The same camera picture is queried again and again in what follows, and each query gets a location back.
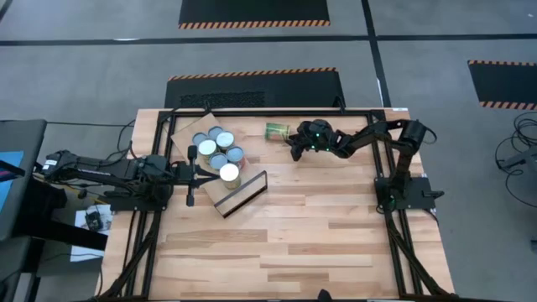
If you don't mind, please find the grey side desk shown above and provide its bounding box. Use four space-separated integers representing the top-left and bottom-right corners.
0 118 48 302

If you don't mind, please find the green Oranges can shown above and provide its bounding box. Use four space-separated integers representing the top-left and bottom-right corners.
264 122 291 143
218 162 243 190

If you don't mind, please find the grey stand base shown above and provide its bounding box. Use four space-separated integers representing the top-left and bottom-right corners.
498 144 537 171

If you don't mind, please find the silver-lidded food can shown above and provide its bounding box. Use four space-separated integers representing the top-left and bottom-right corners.
196 138 218 163

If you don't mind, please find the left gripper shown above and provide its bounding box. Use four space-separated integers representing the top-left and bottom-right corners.
169 145 221 207

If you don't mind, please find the black hazard-striped floor mat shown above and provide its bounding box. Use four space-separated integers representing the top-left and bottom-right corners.
164 66 347 109
178 0 331 30
467 59 537 112

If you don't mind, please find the small black device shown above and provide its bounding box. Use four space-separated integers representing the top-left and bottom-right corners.
85 211 104 232

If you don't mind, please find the green Pears can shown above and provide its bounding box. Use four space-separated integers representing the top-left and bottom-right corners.
216 130 237 153

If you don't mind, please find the blue screen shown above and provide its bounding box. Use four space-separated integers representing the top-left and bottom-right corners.
0 150 25 213

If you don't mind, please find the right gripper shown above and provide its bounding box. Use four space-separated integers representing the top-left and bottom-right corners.
285 119 341 163

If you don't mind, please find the white paper sheet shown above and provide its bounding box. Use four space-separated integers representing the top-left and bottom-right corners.
70 205 113 263

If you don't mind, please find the white red Mixed Fruit can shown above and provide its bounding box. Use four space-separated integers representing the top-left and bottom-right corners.
226 145 248 169

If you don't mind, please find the black aluminium table frame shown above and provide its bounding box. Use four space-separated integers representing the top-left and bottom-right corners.
98 107 456 302

